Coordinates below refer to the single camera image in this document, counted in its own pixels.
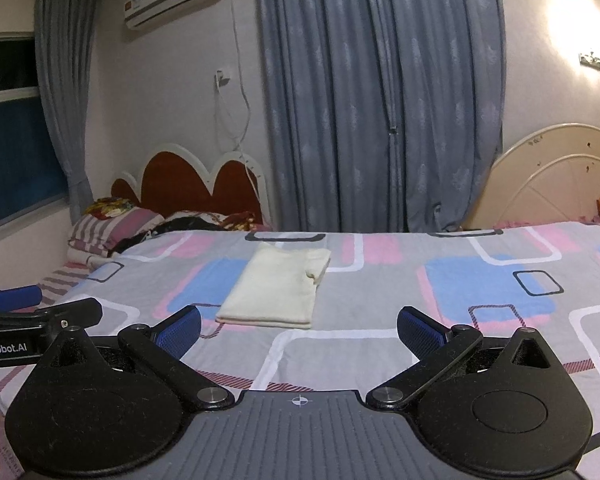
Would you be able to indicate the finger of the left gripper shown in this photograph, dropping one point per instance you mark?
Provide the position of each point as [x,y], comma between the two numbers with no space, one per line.
[20,297]

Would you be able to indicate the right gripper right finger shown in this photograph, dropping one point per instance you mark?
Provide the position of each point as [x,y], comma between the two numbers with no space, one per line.
[421,334]

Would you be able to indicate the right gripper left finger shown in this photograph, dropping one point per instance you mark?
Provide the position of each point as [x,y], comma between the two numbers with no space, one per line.
[179,332]

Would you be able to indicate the cream white small garment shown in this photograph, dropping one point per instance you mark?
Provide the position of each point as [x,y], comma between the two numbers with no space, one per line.
[276,289]

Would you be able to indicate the striped floral pillows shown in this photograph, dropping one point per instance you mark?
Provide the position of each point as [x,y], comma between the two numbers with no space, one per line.
[112,225]

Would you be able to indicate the window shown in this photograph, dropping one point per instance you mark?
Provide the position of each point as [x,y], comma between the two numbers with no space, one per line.
[30,174]

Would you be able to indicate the pink blanket at headboard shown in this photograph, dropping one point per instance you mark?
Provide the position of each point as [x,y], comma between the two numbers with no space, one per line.
[592,219]

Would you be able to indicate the patterned bed sheet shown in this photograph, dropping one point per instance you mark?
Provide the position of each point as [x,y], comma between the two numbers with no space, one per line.
[515,393]

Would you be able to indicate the red white scalloped headboard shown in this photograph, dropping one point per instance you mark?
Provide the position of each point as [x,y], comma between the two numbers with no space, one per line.
[174,179]

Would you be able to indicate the cream round headboard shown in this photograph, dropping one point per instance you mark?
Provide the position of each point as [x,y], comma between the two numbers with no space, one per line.
[553,175]

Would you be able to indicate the blue-grey centre curtain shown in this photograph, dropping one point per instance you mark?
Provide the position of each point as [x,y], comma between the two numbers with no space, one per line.
[385,115]

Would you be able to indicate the blue-grey window curtain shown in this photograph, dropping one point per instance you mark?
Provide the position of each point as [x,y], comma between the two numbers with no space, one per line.
[63,36]

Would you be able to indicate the wall socket with cable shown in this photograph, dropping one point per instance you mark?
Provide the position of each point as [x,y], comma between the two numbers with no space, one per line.
[236,129]

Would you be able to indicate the wall lamp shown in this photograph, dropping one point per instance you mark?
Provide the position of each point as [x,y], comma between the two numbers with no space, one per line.
[590,60]

